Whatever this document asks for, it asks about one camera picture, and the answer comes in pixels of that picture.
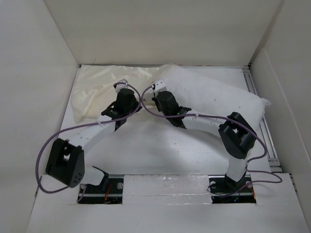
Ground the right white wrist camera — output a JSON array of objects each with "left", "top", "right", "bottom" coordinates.
[{"left": 152, "top": 79, "right": 167, "bottom": 97}]

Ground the cream pillowcase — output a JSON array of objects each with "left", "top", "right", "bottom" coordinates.
[{"left": 71, "top": 65, "right": 168, "bottom": 123}]

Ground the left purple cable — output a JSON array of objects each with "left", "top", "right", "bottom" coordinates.
[{"left": 35, "top": 82, "right": 144, "bottom": 195}]

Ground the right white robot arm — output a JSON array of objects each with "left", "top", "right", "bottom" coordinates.
[{"left": 152, "top": 91, "right": 256, "bottom": 191}]

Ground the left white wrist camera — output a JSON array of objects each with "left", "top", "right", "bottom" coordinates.
[{"left": 113, "top": 79, "right": 129, "bottom": 93}]

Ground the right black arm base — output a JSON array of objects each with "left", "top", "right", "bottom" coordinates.
[{"left": 207, "top": 175, "right": 257, "bottom": 204}]

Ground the white pillow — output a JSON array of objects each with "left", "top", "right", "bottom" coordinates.
[{"left": 152, "top": 65, "right": 271, "bottom": 131}]

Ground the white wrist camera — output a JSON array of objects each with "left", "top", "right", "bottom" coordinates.
[
  {"left": 152, "top": 79, "right": 167, "bottom": 97},
  {"left": 113, "top": 79, "right": 129, "bottom": 93}
]

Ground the purple cable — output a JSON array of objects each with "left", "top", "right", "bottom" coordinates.
[
  {"left": 35, "top": 82, "right": 144, "bottom": 195},
  {"left": 140, "top": 83, "right": 284, "bottom": 197}
]

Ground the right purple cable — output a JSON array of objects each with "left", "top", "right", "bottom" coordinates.
[{"left": 140, "top": 83, "right": 284, "bottom": 197}]

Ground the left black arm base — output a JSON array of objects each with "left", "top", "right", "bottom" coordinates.
[{"left": 77, "top": 175, "right": 124, "bottom": 204}]

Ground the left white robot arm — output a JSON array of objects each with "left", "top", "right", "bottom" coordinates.
[{"left": 46, "top": 88, "right": 141, "bottom": 193}]

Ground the aluminium rail right side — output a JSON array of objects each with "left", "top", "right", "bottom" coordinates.
[{"left": 242, "top": 66, "right": 283, "bottom": 173}]

